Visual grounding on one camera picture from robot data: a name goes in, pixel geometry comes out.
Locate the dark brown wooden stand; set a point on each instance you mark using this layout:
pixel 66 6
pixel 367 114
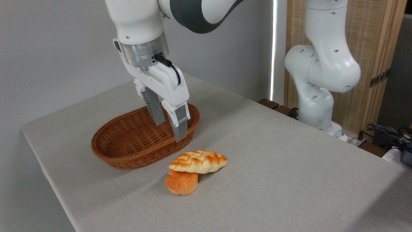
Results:
pixel 268 103

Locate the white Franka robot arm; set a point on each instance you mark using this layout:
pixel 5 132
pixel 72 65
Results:
pixel 322 64

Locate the grey tablecloth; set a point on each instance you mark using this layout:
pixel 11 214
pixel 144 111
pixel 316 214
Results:
pixel 273 180

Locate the black metal screen hinge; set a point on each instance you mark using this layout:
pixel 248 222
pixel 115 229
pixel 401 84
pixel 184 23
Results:
pixel 379 78

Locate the white power strip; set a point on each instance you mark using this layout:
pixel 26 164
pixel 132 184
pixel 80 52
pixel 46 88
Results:
pixel 354 140

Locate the round orange bread bun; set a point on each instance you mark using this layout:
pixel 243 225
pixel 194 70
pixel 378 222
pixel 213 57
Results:
pixel 181 184

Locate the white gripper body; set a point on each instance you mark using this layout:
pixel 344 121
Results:
pixel 167 85

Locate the brown wicker oval basket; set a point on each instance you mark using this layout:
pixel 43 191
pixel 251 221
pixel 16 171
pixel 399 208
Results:
pixel 128 151

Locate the dark grey device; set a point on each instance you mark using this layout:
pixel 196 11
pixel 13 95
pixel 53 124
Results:
pixel 407 158

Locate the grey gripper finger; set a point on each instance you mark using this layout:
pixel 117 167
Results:
pixel 155 109
pixel 181 125

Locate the golden braided bread loaf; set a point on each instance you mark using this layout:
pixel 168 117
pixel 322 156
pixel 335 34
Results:
pixel 198 161

